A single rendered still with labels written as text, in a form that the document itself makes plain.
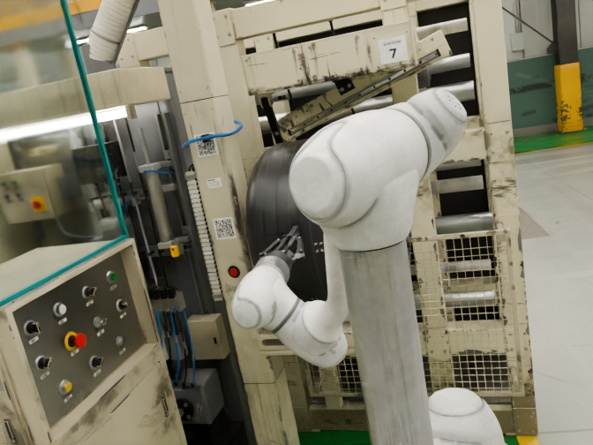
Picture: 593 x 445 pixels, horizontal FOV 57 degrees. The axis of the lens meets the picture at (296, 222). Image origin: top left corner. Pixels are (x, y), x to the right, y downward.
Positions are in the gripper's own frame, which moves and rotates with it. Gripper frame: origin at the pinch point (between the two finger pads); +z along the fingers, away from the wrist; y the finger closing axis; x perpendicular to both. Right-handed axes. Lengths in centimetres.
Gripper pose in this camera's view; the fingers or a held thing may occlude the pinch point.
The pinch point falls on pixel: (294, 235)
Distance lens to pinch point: 155.5
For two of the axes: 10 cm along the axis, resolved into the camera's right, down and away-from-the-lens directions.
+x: 2.2, 9.1, 3.6
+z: 2.5, -4.1, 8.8
